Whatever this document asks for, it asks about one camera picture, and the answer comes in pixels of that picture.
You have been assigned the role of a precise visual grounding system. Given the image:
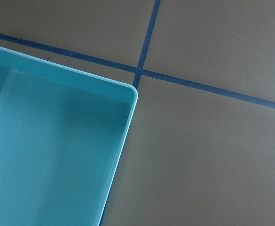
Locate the light blue plastic bin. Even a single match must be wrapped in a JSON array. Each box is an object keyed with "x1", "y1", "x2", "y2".
[{"x1": 0, "y1": 47, "x2": 138, "y2": 226}]

